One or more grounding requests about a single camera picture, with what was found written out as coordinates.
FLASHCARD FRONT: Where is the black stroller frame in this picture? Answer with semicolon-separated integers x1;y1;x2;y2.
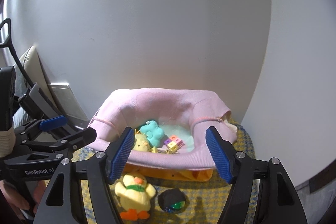
0;17;87;135

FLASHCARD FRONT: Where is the teal plush flower toy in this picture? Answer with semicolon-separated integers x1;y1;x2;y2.
139;120;165;147

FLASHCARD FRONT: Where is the pink knitted cloth liner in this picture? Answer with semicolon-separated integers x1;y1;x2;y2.
89;88;237;170

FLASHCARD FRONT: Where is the black ball toy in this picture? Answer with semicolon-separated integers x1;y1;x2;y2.
157;188;187;213

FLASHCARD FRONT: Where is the person's left hand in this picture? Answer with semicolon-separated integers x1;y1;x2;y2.
1;180;46;219

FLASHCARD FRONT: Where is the orange plastic basket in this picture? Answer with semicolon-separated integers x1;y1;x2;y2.
123;163;214;182

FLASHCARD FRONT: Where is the white wall vent panel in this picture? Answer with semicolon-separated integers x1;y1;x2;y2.
49;83;89;126

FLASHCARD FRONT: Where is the yellow blue woven mat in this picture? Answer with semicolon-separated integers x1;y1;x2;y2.
72;118;259;223

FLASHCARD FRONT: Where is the beige cushion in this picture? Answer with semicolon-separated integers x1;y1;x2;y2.
19;46;54;102

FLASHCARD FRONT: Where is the small yellow chick plush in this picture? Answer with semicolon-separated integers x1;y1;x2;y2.
133;134;151;152

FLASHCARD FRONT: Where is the colourful cube toy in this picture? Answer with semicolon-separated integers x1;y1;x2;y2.
163;135;184;153

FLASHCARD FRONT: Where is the yellow plush duck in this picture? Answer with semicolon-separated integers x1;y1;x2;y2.
114;172;156;221

